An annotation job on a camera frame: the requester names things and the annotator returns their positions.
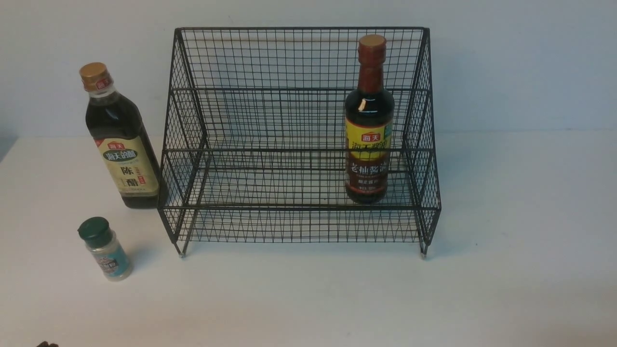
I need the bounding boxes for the black wire mesh rack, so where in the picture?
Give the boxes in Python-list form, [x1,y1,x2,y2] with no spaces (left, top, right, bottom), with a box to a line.
[158,27,442,257]

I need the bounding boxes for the vinegar bottle with gold cap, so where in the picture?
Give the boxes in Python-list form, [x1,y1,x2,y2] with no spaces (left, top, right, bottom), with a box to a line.
[79,62,167,209]

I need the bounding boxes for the dark soy sauce bottle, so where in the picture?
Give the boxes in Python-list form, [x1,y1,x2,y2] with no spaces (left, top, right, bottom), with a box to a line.
[345,34,395,204]

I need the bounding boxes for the small green-capped spice jar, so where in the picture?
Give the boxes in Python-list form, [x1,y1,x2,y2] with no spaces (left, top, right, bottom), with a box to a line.
[78,216,133,281]

